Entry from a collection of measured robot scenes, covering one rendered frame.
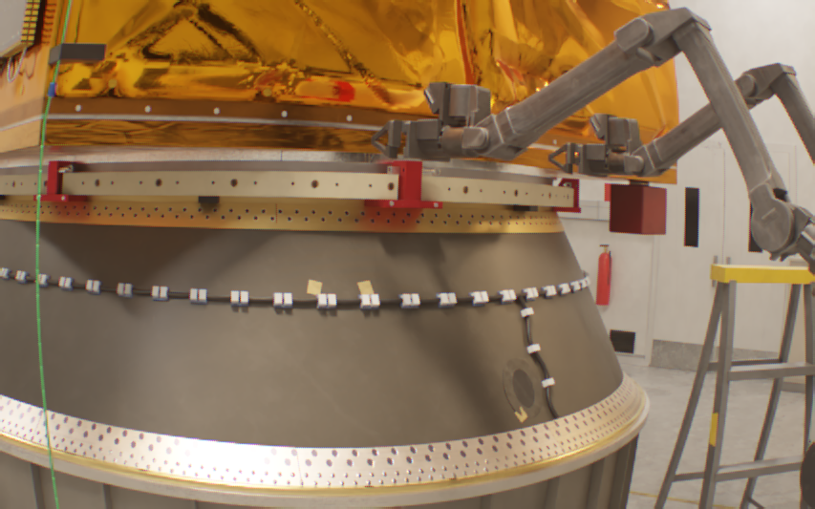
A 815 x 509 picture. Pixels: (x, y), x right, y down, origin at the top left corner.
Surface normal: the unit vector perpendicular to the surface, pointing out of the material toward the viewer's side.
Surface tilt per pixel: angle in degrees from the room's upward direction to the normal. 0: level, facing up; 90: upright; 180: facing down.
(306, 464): 43
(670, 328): 90
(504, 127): 89
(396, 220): 62
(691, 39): 95
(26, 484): 90
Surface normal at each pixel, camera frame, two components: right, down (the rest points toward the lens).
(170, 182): 0.00, 0.05
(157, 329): 0.00, -0.42
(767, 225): -0.72, -0.06
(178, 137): 0.68, 0.06
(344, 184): 0.38, 0.06
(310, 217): 0.29, -0.42
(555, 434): 0.51, -0.69
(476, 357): 0.55, -0.41
